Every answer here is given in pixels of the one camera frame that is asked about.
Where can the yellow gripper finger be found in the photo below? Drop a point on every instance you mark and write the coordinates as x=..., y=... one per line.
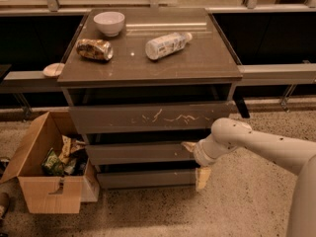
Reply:
x=202, y=176
x=190, y=146

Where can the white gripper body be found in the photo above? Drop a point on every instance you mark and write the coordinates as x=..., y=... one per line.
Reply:
x=199, y=155

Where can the grey drawer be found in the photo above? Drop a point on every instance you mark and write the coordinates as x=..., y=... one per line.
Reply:
x=137, y=118
x=145, y=179
x=153, y=152

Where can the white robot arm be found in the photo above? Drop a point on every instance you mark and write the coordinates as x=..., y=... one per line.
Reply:
x=294, y=155

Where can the grey bottom drawer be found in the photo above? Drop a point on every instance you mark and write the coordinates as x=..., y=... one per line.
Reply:
x=145, y=179

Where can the grey drawer cabinet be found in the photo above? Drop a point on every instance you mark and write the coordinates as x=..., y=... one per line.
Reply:
x=203, y=72

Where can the grey top drawer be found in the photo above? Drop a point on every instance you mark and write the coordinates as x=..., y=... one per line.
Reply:
x=137, y=118

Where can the white plastic bottle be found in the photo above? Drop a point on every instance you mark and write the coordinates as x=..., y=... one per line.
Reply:
x=166, y=45

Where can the crumpled snack wrappers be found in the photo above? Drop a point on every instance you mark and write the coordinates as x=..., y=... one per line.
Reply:
x=73, y=156

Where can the crushed metal can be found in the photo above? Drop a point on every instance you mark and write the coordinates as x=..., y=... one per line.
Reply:
x=97, y=49

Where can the green snack bag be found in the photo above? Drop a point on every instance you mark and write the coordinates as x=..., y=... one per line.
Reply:
x=52, y=165

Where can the white ceramic bowl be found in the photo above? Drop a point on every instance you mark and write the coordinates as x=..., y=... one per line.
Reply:
x=109, y=23

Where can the cardboard box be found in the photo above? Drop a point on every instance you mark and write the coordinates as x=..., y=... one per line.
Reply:
x=43, y=193

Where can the grey metal window ledge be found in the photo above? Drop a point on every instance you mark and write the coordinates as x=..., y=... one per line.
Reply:
x=252, y=75

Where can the dark object at left edge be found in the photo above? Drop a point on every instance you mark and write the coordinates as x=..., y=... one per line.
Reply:
x=4, y=204

